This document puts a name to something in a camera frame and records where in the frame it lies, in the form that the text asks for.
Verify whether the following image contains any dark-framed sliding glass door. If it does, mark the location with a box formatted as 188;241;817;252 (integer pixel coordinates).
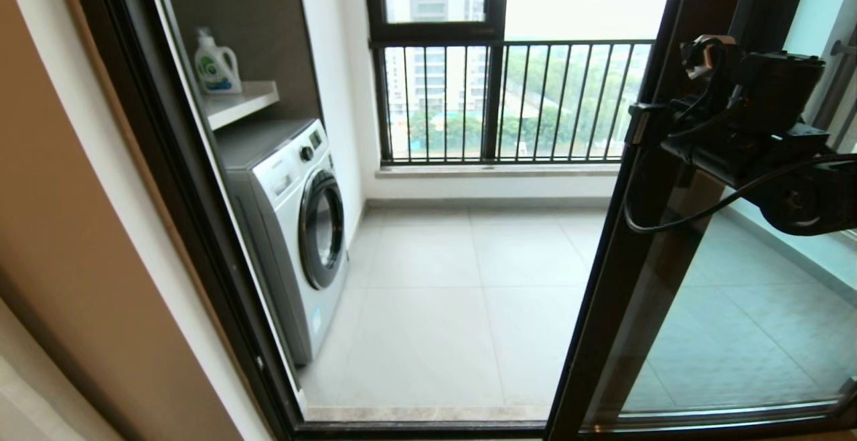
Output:
544;0;857;441

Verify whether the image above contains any dark framed sliding glass door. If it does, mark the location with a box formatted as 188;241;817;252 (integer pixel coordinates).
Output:
64;0;857;441

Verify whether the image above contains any dark-framed fixed glass door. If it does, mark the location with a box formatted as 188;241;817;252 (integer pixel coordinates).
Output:
603;0;857;428

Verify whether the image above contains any black side window railing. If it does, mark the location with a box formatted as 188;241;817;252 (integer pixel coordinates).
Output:
810;26;857;154

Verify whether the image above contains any black balcony railing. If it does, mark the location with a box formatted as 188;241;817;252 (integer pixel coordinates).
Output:
383;39;655;165

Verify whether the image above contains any stone window sill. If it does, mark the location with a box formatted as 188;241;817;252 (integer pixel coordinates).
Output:
374;163;620;181

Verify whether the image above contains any round dark washer door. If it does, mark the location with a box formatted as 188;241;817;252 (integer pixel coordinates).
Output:
298;171;347;292

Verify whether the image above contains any silver front-load washing machine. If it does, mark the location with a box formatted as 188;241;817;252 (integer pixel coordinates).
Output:
218;118;350;368

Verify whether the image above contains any white detergent bottle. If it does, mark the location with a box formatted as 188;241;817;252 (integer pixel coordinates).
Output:
193;26;242;96

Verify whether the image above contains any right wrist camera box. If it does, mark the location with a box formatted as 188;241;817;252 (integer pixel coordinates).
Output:
682;35;725;80

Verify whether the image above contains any black right camera cable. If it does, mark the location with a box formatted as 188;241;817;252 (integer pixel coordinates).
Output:
623;102;857;236

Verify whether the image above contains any dark window frame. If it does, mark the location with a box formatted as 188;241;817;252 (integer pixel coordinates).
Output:
364;0;510;166

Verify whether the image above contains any white wall shelf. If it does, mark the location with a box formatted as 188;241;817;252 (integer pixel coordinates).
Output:
202;81;281;131

